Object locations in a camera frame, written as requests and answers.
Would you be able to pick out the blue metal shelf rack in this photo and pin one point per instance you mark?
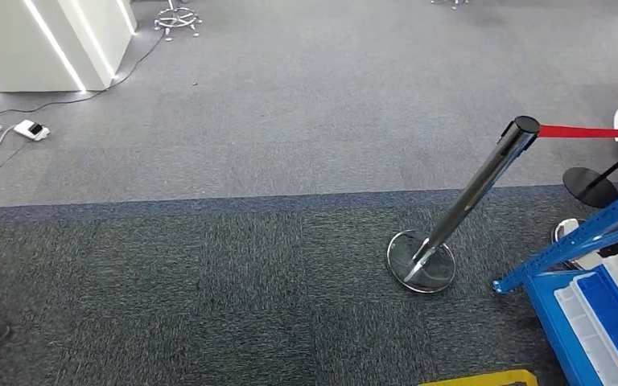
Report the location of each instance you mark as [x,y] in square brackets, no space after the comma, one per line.
[554,261]

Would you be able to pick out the chrome barrier stanchion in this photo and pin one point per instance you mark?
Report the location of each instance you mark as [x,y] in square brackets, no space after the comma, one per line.
[474,192]

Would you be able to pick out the chrome swivel chair base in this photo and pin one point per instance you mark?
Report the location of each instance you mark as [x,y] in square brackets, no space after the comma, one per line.
[177,18]

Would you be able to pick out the yellow floor tape square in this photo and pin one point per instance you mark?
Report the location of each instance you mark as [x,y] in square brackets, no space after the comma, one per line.
[485,379]

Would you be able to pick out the chrome stanchion base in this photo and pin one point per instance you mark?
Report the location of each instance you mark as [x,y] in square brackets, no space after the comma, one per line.
[567,229]

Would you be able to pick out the white power strip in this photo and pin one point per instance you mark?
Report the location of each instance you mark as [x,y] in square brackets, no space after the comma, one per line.
[30,129]

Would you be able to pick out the red barrier belt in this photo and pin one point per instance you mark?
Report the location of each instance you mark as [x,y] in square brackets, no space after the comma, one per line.
[591,131]

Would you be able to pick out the white panel with light strips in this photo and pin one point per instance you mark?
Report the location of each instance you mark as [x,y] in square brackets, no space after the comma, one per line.
[48,37]

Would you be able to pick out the black barrier post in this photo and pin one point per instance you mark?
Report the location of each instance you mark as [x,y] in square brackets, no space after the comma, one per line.
[589,186]

